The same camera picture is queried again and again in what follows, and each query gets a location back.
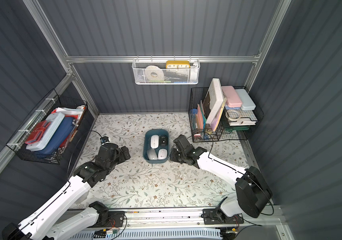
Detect white logo mouse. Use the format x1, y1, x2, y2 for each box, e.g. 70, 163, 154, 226
158, 149, 168, 160

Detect teal plastic storage box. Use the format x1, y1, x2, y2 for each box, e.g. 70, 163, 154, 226
143, 129, 171, 164

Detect white slim mouse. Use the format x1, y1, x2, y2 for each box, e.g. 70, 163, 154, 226
150, 135, 159, 149

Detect silver grey mouse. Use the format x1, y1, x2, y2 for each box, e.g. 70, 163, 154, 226
147, 148, 158, 161

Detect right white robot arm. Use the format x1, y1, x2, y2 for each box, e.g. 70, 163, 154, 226
171, 135, 272, 223

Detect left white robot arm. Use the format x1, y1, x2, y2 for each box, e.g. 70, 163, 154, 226
2, 143, 131, 240

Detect pink folders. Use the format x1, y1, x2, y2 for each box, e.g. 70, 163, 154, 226
195, 101, 206, 130

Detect white tablet board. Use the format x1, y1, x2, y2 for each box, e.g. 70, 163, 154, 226
203, 78, 224, 125

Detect navy blue case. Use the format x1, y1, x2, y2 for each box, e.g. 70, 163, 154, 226
34, 117, 75, 158

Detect pink pencil case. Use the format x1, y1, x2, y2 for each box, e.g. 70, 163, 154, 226
221, 86, 242, 108

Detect white flat case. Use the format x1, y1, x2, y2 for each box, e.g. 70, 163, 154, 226
26, 113, 65, 152

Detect light blue pencil case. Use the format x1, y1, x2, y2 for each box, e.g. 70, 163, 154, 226
235, 89, 256, 111

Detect white tape roll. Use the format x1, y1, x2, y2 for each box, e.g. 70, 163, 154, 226
144, 66, 165, 82

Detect yellow clock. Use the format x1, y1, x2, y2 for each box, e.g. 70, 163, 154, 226
166, 60, 190, 69

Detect red wallet pouch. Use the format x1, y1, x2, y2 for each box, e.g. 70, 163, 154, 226
25, 120, 51, 145

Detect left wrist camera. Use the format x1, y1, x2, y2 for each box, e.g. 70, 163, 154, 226
100, 136, 110, 146

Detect black wire desk organizer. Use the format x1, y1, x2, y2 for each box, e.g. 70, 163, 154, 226
188, 86, 264, 143

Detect small tape ring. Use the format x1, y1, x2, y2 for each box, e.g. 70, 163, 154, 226
226, 109, 242, 122

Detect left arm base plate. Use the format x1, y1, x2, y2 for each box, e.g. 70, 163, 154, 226
91, 211, 125, 229

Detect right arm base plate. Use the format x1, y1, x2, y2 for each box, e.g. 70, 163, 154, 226
200, 209, 244, 225

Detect white wire wall basket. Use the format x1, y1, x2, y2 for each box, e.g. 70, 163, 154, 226
132, 59, 200, 85

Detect black wire side basket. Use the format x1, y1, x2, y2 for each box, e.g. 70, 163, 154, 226
7, 91, 91, 165

